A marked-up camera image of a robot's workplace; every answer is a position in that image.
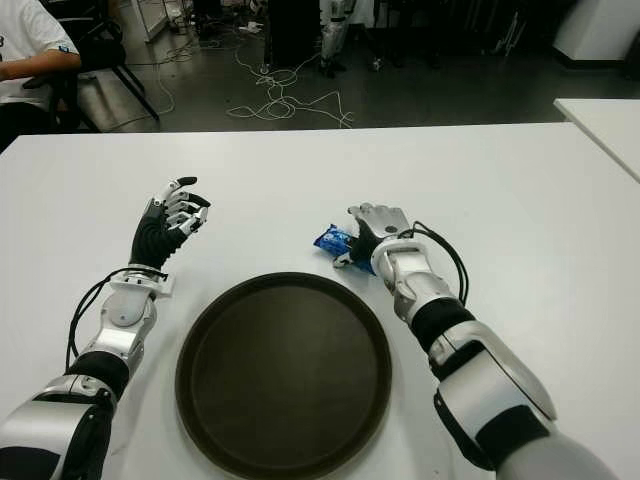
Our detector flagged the round brown tray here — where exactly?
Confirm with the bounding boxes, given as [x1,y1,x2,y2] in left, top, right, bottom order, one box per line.
[174,271,393,466]

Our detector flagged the black chair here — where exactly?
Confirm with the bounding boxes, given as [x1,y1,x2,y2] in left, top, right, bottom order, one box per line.
[49,0,161,131]

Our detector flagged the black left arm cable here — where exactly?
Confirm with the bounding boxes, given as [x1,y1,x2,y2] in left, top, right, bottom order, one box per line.
[63,267,166,374]

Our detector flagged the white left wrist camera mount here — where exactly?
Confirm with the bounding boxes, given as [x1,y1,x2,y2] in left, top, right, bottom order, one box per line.
[107,272,177,300]

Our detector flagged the seated person white shirt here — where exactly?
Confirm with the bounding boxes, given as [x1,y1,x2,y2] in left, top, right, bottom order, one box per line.
[0,0,84,151]

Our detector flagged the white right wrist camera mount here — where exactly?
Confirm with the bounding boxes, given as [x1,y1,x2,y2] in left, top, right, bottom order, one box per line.
[369,239,431,276]

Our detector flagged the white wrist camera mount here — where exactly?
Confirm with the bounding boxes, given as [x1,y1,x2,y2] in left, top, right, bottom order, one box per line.
[369,239,431,276]
[107,272,177,300]

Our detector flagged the blue Oreo packet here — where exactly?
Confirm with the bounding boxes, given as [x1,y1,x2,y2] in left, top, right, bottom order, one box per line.
[312,224,376,275]

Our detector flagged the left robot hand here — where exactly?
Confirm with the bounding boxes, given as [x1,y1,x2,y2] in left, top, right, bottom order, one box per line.
[128,175,213,274]

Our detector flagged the tangled white floor cable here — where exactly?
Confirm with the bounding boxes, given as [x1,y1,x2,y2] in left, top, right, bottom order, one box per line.
[149,19,356,129]

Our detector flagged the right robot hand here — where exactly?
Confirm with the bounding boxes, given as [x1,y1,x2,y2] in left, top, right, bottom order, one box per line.
[333,202,416,276]

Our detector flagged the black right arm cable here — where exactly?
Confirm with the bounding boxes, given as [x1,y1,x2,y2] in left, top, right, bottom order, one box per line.
[409,219,471,306]

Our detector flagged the white cabinet black base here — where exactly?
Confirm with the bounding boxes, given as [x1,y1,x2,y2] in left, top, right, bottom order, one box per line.
[551,0,640,69]

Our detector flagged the standing humanoid robot legs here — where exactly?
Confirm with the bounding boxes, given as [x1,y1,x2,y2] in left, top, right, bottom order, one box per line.
[318,0,359,79]

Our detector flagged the white side table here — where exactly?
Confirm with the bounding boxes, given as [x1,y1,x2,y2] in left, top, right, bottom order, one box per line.
[552,97,640,184]

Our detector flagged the metal folding stand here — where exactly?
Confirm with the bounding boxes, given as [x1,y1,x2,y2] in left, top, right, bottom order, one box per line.
[492,9,526,56]

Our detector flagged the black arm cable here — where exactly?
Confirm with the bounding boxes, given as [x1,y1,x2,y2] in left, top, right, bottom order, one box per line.
[63,267,166,374]
[409,219,471,306]

